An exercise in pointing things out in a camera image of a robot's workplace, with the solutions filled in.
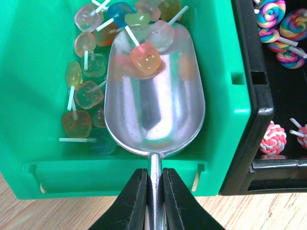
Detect green bin wrapped candies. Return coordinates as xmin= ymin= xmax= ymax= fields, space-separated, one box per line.
xmin=0 ymin=0 xmax=251 ymax=199

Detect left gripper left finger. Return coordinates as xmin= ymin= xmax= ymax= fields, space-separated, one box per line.
xmin=89 ymin=169 xmax=148 ymax=230

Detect metal candy scoop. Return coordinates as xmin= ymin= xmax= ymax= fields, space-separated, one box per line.
xmin=104 ymin=23 xmax=205 ymax=230

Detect black bin lollipops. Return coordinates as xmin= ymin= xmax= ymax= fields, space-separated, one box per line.
xmin=219 ymin=0 xmax=307 ymax=196

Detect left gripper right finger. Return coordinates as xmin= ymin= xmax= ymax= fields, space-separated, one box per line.
xmin=163 ymin=168 xmax=224 ymax=230

